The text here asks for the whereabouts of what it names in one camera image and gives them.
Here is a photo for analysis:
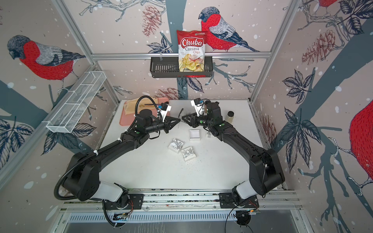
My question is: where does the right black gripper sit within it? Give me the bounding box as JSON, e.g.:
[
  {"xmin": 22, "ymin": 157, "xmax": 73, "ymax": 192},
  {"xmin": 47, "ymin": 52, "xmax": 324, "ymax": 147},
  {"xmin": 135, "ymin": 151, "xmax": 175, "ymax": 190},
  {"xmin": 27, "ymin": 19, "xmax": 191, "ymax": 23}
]
[{"xmin": 181, "ymin": 112, "xmax": 213, "ymax": 130}]

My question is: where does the pink tray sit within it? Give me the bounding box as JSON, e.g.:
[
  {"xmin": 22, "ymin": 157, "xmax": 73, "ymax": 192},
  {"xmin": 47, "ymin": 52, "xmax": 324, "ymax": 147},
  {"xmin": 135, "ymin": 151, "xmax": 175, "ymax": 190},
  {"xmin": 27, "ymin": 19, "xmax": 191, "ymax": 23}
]
[{"xmin": 119, "ymin": 108, "xmax": 157, "ymax": 126}]

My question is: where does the white mesh shelf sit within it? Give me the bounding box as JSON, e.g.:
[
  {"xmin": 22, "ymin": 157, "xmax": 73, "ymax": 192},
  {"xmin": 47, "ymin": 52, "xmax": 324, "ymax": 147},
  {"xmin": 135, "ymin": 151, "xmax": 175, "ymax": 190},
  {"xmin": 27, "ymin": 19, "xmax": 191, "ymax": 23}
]
[{"xmin": 46, "ymin": 71, "xmax": 106, "ymax": 133}]

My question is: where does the pale spice jar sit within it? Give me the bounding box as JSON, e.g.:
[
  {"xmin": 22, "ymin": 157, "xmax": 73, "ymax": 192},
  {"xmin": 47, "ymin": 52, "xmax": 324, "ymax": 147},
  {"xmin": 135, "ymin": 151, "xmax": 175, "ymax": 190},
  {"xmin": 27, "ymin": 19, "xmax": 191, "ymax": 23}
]
[{"xmin": 226, "ymin": 111, "xmax": 235, "ymax": 124}]

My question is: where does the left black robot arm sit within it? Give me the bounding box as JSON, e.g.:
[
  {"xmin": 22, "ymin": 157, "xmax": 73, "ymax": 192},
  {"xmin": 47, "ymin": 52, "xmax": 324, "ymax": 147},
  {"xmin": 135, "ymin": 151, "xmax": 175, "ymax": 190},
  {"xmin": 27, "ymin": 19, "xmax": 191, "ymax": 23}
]
[{"xmin": 53, "ymin": 96, "xmax": 181, "ymax": 203}]

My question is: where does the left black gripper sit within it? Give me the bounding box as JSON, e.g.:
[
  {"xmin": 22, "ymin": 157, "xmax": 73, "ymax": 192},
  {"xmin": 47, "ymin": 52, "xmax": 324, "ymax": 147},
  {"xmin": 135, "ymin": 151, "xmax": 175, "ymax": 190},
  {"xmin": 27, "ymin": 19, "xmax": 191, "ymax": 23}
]
[{"xmin": 145, "ymin": 116, "xmax": 181, "ymax": 135}]

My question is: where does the white gift box left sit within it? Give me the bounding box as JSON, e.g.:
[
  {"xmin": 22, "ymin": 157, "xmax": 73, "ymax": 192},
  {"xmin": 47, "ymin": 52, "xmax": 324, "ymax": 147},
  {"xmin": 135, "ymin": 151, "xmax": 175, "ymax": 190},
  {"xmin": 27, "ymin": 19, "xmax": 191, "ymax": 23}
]
[{"xmin": 168, "ymin": 138, "xmax": 184, "ymax": 153}]

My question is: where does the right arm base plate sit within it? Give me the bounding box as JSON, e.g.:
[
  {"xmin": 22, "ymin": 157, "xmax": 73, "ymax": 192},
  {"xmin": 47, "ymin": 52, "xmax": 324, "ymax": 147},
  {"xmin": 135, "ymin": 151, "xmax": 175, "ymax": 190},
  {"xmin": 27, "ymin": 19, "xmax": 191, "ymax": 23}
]
[{"xmin": 219, "ymin": 192, "xmax": 259, "ymax": 209}]

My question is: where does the black wire basket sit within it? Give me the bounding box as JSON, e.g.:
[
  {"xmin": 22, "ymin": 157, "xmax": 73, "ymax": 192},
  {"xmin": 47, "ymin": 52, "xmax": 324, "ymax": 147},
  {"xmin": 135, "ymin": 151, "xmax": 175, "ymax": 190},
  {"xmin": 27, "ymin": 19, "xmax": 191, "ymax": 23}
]
[{"xmin": 150, "ymin": 56, "xmax": 214, "ymax": 79}]

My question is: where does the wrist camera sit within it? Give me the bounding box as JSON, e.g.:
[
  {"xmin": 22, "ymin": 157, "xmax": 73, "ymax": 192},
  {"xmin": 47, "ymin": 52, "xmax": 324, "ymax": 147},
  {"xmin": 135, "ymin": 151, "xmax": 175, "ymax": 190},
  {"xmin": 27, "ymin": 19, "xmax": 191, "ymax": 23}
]
[
  {"xmin": 191, "ymin": 98, "xmax": 204, "ymax": 117},
  {"xmin": 158, "ymin": 103, "xmax": 172, "ymax": 122}
]

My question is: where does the beige cloth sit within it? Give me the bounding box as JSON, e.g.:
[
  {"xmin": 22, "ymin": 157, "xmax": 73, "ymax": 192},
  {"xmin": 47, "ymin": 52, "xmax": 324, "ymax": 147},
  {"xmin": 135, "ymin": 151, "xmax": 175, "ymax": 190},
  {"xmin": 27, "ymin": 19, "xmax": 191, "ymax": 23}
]
[{"xmin": 123, "ymin": 98, "xmax": 155, "ymax": 114}]

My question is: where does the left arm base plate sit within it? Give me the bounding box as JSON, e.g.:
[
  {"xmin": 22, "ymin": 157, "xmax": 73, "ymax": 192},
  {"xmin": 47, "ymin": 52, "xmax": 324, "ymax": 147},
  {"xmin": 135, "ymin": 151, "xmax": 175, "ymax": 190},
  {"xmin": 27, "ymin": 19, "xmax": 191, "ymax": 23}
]
[{"xmin": 104, "ymin": 194, "xmax": 144, "ymax": 211}]

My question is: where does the Chuba cassava chips bag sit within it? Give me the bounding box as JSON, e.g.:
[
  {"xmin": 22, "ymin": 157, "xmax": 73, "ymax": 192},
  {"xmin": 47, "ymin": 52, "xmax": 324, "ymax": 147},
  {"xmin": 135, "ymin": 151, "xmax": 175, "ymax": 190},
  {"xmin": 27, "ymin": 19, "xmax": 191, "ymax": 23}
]
[{"xmin": 176, "ymin": 30, "xmax": 207, "ymax": 78}]

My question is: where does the white jewelry box base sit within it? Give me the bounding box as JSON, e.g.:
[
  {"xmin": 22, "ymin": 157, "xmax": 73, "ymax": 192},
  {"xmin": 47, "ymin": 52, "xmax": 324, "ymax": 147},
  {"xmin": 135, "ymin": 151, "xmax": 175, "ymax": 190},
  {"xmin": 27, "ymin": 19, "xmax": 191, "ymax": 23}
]
[{"xmin": 189, "ymin": 129, "xmax": 201, "ymax": 142}]

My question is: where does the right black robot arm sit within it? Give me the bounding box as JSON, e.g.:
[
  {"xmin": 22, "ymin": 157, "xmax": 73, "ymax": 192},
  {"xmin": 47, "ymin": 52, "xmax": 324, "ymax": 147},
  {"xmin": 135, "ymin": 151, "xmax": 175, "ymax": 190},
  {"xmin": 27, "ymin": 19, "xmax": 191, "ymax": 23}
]
[{"xmin": 182, "ymin": 98, "xmax": 285, "ymax": 203}]

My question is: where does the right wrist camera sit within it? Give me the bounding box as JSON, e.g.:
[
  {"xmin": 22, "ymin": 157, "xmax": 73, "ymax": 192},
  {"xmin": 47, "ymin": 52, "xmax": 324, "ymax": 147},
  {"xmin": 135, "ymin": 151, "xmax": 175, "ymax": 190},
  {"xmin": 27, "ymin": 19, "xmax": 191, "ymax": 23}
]
[{"xmin": 191, "ymin": 98, "xmax": 204, "ymax": 117}]

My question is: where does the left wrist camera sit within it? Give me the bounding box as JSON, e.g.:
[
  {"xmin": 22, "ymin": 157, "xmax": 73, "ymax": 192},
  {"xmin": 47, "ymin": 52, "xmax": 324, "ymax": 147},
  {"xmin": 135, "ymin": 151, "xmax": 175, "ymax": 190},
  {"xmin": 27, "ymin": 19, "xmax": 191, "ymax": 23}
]
[{"xmin": 158, "ymin": 103, "xmax": 172, "ymax": 122}]

